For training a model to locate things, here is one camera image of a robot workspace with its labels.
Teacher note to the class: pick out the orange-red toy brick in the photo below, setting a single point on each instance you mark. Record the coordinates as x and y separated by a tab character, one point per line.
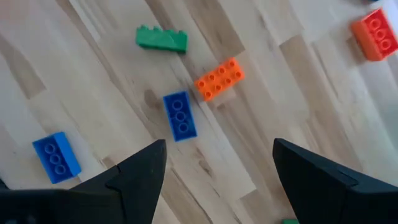
374	35
219	79

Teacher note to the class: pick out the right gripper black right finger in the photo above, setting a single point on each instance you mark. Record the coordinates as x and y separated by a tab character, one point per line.
326	199

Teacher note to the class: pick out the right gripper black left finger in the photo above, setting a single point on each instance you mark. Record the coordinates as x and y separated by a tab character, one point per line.
136	193

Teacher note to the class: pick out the blue toy brick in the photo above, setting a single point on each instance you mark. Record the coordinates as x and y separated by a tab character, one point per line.
180	116
56	158

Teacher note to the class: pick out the green toy brick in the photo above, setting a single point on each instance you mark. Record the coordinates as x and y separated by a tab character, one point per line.
290	221
161	40

